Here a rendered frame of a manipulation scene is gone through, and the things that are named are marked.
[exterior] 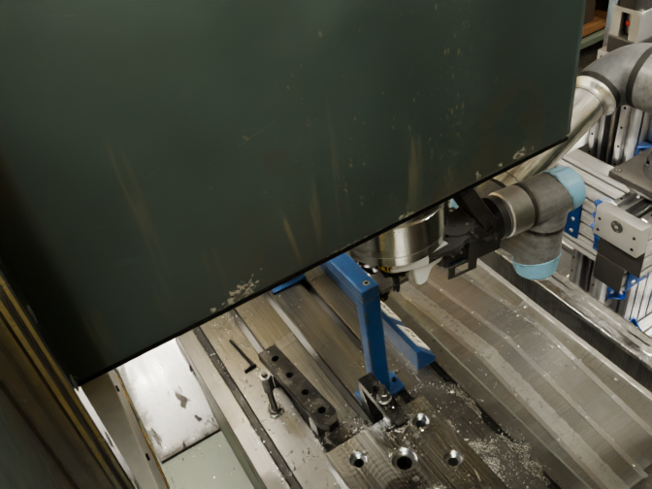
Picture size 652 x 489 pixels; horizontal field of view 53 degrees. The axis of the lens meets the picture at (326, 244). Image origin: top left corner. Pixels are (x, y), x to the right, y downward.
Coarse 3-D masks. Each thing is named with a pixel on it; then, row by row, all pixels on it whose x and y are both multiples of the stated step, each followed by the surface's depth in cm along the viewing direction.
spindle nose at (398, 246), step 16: (416, 224) 83; (432, 224) 85; (384, 240) 84; (400, 240) 84; (416, 240) 85; (432, 240) 86; (352, 256) 89; (368, 256) 87; (384, 256) 86; (400, 256) 86; (416, 256) 87
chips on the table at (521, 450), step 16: (448, 384) 144; (464, 400) 140; (480, 416) 137; (480, 448) 130; (496, 448) 130; (512, 448) 130; (528, 448) 129; (496, 464) 127; (512, 464) 127; (528, 464) 127; (544, 480) 125
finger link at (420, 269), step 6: (426, 258) 93; (408, 264) 93; (414, 264) 93; (420, 264) 93; (426, 264) 94; (432, 264) 96; (390, 270) 93; (396, 270) 93; (402, 270) 93; (408, 270) 93; (414, 270) 94; (420, 270) 95; (426, 270) 96; (414, 276) 95; (420, 276) 96; (426, 276) 97; (420, 282) 97
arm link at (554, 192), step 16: (544, 176) 104; (560, 176) 104; (576, 176) 104; (528, 192) 101; (544, 192) 102; (560, 192) 102; (576, 192) 103; (544, 208) 101; (560, 208) 103; (544, 224) 105; (560, 224) 105
